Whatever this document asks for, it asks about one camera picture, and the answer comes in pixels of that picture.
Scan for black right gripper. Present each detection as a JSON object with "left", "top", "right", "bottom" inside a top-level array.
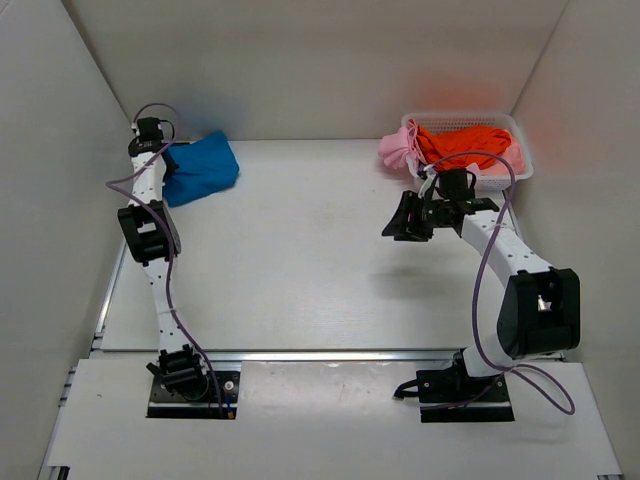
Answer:
[{"left": 382, "top": 192, "right": 448, "bottom": 243}]

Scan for blue t shirt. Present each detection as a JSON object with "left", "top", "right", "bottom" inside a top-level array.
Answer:
[{"left": 163, "top": 130, "right": 240, "bottom": 208}]

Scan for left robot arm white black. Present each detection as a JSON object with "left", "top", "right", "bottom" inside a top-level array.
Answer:
[{"left": 109, "top": 117, "right": 210, "bottom": 402}]

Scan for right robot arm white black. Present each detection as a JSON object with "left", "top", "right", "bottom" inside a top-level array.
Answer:
[{"left": 382, "top": 169, "right": 581, "bottom": 401}]

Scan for orange t shirt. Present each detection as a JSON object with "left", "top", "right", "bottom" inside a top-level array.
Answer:
[{"left": 416, "top": 125, "right": 512, "bottom": 171}]

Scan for white plastic laundry basket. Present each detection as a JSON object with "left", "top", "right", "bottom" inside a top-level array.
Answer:
[{"left": 400, "top": 111, "right": 535, "bottom": 192}]

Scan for light pink t shirt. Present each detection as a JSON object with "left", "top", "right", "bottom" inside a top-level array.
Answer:
[{"left": 467, "top": 142, "right": 526, "bottom": 178}]

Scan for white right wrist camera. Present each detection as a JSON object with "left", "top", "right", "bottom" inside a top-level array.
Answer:
[{"left": 418, "top": 165, "right": 437, "bottom": 198}]

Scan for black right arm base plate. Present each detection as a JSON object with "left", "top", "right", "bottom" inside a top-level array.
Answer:
[{"left": 393, "top": 359, "right": 515, "bottom": 424}]

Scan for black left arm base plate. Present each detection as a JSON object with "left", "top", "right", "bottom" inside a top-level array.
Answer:
[{"left": 146, "top": 363, "right": 241, "bottom": 420}]

